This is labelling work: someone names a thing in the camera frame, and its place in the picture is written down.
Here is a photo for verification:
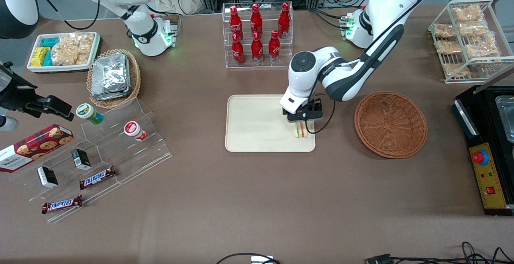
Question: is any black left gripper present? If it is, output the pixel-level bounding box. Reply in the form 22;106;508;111
282;98;324;126

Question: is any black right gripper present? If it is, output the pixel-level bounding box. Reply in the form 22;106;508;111
0;61;75;121

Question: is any triangle sandwich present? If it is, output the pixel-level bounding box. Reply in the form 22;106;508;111
292;121;308;139

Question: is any white rectangular snack tray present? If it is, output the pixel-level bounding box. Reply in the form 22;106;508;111
27;32;102;74

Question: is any beige plastic tray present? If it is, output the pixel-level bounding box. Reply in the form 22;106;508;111
225;94;316;153

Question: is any round brown wicker basket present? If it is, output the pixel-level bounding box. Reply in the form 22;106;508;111
354;91;428;159

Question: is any oval light wicker basket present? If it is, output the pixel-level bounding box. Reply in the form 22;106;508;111
86;49;141;109

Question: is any red tartan cookie box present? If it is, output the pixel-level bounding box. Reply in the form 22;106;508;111
0;124;74;173

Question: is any green lid snack cup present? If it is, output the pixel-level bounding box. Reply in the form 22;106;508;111
76;103;104;125

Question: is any yellow snack pack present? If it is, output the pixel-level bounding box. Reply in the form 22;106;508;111
31;47;51;67

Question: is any small black box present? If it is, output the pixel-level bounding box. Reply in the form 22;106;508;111
37;166;59;188
71;148;92;170

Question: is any clear acrylic bottle rack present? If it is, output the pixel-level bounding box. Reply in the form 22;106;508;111
222;2;294;70

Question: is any clear bag of crackers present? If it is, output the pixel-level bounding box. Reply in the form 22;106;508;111
51;32;95;66

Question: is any silver foil packet stack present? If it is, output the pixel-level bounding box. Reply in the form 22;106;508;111
91;53;131;100

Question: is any red cola bottle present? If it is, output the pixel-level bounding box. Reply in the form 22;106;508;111
250;4;263;39
231;34;245;65
251;32;264;64
268;30;281;63
278;2;291;39
229;6;243;41

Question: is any brown Snickers bar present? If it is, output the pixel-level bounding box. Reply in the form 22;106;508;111
41;195;84;215
79;166;117;190

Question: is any clear acrylic stepped display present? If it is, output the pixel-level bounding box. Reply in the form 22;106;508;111
8;97;173;223

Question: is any red lid snack cup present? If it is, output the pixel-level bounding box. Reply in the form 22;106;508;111
123;121;147;141

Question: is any clear bag brown snack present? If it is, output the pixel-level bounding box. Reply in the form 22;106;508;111
433;23;457;39
443;63;470;78
459;21;489;38
436;40;462;55
465;36;500;61
453;5;484;23

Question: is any black control box yellow panel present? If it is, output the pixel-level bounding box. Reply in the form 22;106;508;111
453;85;514;216

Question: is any red emergency stop button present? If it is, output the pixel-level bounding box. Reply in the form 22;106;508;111
472;150;490;166

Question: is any grey metal bar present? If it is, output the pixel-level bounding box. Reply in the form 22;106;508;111
473;72;514;95

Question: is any clear metal pan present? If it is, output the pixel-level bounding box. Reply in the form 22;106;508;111
495;95;514;144

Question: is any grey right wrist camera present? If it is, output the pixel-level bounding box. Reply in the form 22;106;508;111
0;115;19;132

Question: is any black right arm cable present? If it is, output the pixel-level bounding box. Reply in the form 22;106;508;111
38;0;102;31

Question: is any black looped table cable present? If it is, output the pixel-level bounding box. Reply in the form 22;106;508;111
216;252;281;264

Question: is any white wire rack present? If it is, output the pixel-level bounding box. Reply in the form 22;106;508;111
428;0;514;84

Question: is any black cable with plug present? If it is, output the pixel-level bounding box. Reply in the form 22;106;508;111
365;241;514;264

